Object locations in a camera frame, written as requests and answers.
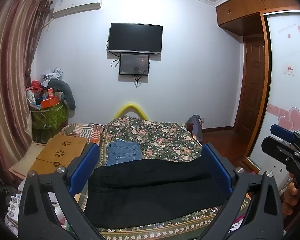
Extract grey neck pillow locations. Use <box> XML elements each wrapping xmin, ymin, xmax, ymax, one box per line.
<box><xmin>48</xmin><ymin>79</ymin><xmax>77</xmax><ymax>111</ymax></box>

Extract yellow foam bed rail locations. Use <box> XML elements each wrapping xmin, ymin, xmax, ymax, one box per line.
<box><xmin>114</xmin><ymin>102</ymin><xmax>150</xmax><ymax>120</ymax></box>

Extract grey crumpled cloth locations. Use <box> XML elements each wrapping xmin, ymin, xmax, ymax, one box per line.
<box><xmin>41</xmin><ymin>67</ymin><xmax>64</xmax><ymax>81</ymax></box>

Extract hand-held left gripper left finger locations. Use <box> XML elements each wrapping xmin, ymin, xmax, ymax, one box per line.
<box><xmin>18</xmin><ymin>142</ymin><xmax>108</xmax><ymax>240</ymax></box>

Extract beige cushion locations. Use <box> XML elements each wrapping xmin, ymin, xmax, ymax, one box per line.
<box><xmin>9</xmin><ymin>141</ymin><xmax>49</xmax><ymax>179</ymax></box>

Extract wooden overhead cabinet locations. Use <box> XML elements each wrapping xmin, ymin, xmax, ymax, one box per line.
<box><xmin>215</xmin><ymin>0</ymin><xmax>300</xmax><ymax>38</ymax></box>

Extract striped red curtain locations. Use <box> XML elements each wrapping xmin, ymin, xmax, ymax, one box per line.
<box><xmin>0</xmin><ymin>0</ymin><xmax>52</xmax><ymax>175</ymax></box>

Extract person's right hand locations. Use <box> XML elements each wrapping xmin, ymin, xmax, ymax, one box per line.
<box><xmin>281</xmin><ymin>179</ymin><xmax>300</xmax><ymax>217</ymax></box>

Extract striped bed sheet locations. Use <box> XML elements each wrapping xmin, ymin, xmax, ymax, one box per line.
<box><xmin>61</xmin><ymin>122</ymin><xmax>106</xmax><ymax>146</ymax></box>

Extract black pants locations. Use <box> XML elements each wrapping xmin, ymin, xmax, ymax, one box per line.
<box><xmin>84</xmin><ymin>152</ymin><xmax>232</xmax><ymax>228</ymax></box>

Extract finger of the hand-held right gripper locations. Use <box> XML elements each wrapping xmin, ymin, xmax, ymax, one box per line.
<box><xmin>269</xmin><ymin>124</ymin><xmax>300</xmax><ymax>153</ymax></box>
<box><xmin>261</xmin><ymin>136</ymin><xmax>299</xmax><ymax>170</ymax></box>

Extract brown wooden door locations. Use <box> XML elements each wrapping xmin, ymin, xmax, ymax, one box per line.
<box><xmin>236</xmin><ymin>35</ymin><xmax>265</xmax><ymax>131</ymax></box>

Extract red cloth item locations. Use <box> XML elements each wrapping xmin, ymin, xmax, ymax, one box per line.
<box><xmin>31</xmin><ymin>80</ymin><xmax>45</xmax><ymax>92</ymax></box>

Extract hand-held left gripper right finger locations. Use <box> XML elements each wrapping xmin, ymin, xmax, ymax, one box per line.
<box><xmin>195</xmin><ymin>142</ymin><xmax>284</xmax><ymax>240</ymax></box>

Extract blue jeans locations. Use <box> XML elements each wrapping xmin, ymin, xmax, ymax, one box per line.
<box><xmin>105</xmin><ymin>140</ymin><xmax>143</xmax><ymax>167</ymax></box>

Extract bamboo lap desk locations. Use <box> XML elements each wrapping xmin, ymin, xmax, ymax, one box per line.
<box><xmin>29</xmin><ymin>135</ymin><xmax>88</xmax><ymax>175</ymax></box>

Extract white air conditioner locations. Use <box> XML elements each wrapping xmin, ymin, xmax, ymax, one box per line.
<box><xmin>51</xmin><ymin>0</ymin><xmax>104</xmax><ymax>18</ymax></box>

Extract black wall television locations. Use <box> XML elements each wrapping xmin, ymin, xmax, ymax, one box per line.
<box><xmin>107</xmin><ymin>22</ymin><xmax>163</xmax><ymax>55</ymax></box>

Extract green leaf-print basket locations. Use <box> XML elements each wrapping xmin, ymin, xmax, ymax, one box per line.
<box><xmin>31</xmin><ymin>102</ymin><xmax>69</xmax><ymax>131</ymax></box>

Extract orange box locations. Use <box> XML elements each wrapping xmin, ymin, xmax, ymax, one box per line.
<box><xmin>41</xmin><ymin>97</ymin><xmax>60</xmax><ymax>109</ymax></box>

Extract floral blanket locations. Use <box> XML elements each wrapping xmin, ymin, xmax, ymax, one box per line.
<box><xmin>75</xmin><ymin>115</ymin><xmax>253</xmax><ymax>240</ymax></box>

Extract small black monitor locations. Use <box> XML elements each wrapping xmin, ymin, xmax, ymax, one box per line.
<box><xmin>119</xmin><ymin>53</ymin><xmax>150</xmax><ymax>76</ymax></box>

